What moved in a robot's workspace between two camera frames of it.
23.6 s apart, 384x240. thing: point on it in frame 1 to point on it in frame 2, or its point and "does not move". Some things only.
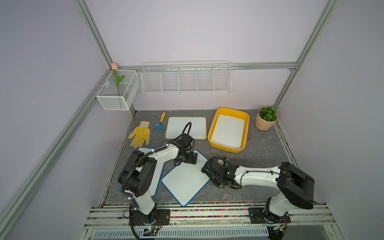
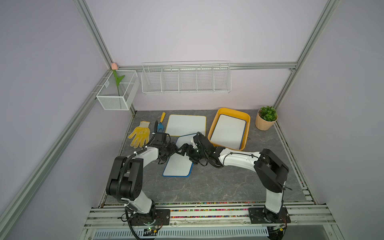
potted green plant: x=266 y=117 does not move
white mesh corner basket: x=108 y=95 does not move
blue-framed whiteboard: x=158 y=174 to x=178 y=165
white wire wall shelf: x=186 y=77 does not move
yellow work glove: x=142 y=133 does not move
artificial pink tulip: x=114 y=67 does not move
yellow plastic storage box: x=235 y=113 does not move
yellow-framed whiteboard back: x=175 y=125 does not move
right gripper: x=204 y=171 to x=193 y=160
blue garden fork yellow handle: x=160 y=125 does not move
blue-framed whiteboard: x=186 y=180 to x=229 y=131
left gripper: x=190 y=160 to x=171 y=146
